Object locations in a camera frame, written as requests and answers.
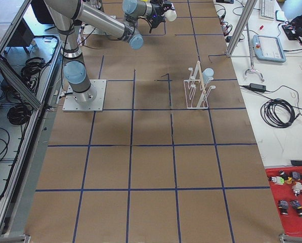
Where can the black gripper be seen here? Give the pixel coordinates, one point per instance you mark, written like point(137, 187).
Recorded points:
point(157, 10)

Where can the cream white plastic cup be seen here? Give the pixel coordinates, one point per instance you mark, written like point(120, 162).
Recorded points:
point(170, 15)

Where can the light blue plastic cup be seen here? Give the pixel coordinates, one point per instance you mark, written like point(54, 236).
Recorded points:
point(208, 74)

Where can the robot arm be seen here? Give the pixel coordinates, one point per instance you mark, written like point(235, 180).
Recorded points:
point(89, 14)

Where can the white keyboard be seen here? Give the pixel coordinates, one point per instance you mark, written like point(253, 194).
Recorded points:
point(267, 9)

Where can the teach pendant tablet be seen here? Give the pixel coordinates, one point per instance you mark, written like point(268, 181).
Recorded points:
point(268, 48)

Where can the black smartphone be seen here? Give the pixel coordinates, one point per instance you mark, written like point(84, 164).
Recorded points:
point(280, 16)

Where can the black power adapter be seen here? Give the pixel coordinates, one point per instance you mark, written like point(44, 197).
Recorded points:
point(257, 87)

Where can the red parts tray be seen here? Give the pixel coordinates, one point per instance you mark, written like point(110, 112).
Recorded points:
point(286, 187)

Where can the white wire cup rack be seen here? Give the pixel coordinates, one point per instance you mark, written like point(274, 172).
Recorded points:
point(196, 90)

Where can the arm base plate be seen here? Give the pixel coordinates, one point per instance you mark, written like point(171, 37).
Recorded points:
point(91, 100)

